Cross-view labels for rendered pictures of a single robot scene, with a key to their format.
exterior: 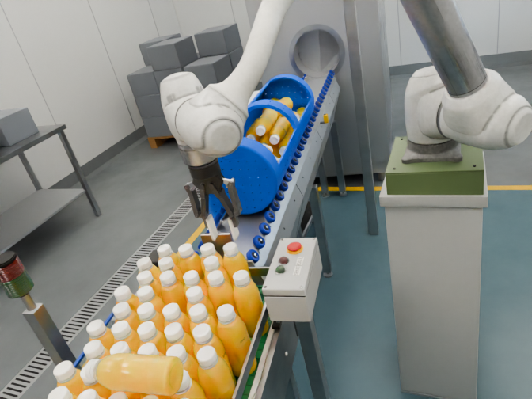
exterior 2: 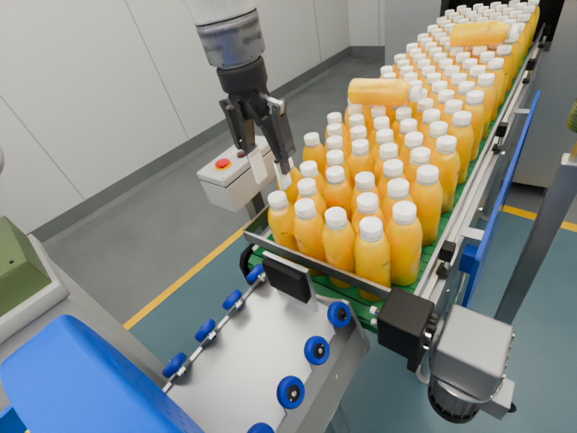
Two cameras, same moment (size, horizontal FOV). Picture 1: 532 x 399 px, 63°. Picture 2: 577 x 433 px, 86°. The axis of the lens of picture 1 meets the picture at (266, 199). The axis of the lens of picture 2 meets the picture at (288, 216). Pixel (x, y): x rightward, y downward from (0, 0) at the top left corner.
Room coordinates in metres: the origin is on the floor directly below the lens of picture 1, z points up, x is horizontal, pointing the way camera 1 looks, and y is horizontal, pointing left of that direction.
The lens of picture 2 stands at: (1.47, 0.36, 1.47)
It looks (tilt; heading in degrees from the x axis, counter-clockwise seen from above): 40 degrees down; 205
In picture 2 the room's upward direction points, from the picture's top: 16 degrees counter-clockwise
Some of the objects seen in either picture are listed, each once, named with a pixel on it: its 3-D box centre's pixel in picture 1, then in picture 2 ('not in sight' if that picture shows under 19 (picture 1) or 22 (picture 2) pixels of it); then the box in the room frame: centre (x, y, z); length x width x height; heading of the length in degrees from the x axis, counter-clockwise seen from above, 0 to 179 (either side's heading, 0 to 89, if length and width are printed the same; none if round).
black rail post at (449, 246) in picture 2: not in sight; (446, 259); (1.02, 0.46, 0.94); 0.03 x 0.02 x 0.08; 159
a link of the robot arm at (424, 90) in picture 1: (433, 103); not in sight; (1.28, -0.58, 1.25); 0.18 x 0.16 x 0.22; 19
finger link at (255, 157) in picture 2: (233, 226); (258, 166); (0.99, 0.10, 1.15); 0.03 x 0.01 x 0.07; 159
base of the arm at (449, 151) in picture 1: (432, 140); not in sight; (1.30, -0.59, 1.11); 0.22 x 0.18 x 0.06; 152
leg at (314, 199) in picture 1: (321, 233); not in sight; (2.11, -0.26, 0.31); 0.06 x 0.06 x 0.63; 69
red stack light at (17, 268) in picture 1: (7, 267); not in sight; (0.92, 0.65, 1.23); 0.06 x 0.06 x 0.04
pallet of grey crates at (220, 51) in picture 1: (192, 88); not in sight; (5.40, 0.55, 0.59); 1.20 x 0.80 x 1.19; 62
